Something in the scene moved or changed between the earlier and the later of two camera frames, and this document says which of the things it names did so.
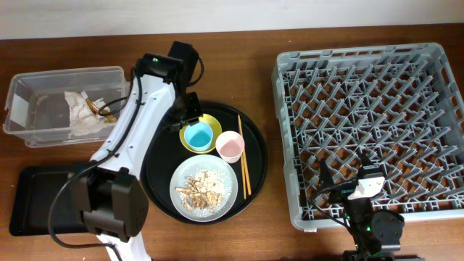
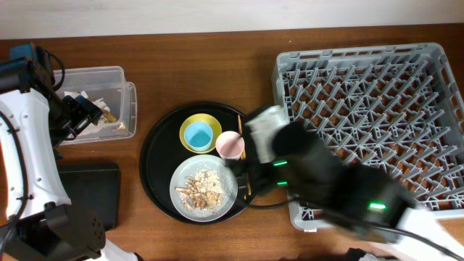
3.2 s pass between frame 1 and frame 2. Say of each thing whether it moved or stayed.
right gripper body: moved
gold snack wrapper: stayed
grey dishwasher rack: stayed
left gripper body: moved
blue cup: stayed
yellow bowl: stayed
